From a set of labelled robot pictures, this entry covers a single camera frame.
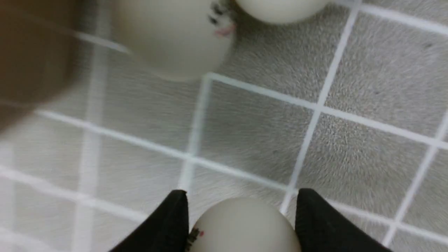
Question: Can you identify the grey checked table mat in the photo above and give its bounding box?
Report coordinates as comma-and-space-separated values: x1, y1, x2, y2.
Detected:
1, 0, 447, 252

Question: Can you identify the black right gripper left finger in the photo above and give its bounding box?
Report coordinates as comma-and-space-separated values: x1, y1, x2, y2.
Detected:
111, 190, 189, 252

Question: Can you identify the brown plastic bin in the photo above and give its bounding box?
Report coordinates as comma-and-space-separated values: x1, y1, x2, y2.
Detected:
0, 0, 83, 131

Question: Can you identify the white ping-pong ball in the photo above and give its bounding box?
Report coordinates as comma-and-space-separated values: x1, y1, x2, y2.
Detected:
185, 198, 301, 252
112, 0, 236, 82
236, 0, 332, 24

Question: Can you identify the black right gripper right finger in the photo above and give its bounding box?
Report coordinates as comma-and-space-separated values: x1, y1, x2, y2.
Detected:
295, 188, 390, 252

